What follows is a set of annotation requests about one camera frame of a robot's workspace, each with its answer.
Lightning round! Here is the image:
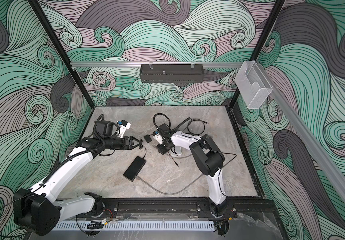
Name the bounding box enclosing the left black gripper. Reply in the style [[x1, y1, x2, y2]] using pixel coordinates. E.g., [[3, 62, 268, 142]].
[[104, 136, 141, 151]]

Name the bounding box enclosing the black power adapter with cable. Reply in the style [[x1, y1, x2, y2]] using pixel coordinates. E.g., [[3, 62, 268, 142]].
[[138, 141, 147, 159]]

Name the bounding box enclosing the black network switch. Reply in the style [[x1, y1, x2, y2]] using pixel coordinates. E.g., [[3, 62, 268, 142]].
[[123, 156, 146, 182]]

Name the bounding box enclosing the grey ethernet cable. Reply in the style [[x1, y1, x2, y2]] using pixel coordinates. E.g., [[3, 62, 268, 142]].
[[135, 151, 205, 195]]

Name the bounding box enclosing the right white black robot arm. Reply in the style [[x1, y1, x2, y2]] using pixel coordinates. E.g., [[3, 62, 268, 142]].
[[152, 113, 227, 217]]

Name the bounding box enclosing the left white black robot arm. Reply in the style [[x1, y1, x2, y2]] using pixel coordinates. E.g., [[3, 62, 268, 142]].
[[13, 116, 143, 236]]

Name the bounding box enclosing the white network switch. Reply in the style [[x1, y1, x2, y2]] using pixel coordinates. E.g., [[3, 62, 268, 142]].
[[169, 147, 182, 158]]

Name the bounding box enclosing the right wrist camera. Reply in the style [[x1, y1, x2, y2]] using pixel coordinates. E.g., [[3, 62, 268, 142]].
[[152, 131, 163, 145]]

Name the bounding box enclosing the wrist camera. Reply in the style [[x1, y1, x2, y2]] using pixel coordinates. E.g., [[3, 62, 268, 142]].
[[117, 120, 131, 138], [152, 131, 163, 145]]

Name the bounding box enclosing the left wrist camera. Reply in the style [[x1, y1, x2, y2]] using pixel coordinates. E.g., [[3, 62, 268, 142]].
[[117, 120, 131, 138]]

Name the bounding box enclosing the black coiled cable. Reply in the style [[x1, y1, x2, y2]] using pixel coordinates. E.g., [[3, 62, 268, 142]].
[[187, 118, 208, 136]]

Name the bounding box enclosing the black wall tray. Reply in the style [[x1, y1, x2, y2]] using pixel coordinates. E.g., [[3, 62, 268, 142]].
[[139, 65, 205, 84]]

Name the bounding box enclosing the white slotted cable duct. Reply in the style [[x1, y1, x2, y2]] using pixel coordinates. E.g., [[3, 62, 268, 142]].
[[54, 220, 215, 232]]

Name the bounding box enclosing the aluminium wall rail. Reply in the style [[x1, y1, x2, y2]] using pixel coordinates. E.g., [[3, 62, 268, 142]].
[[70, 61, 243, 69]]

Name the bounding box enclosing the clear plastic wall holder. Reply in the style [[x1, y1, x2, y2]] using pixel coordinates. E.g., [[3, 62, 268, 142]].
[[235, 61, 273, 110]]

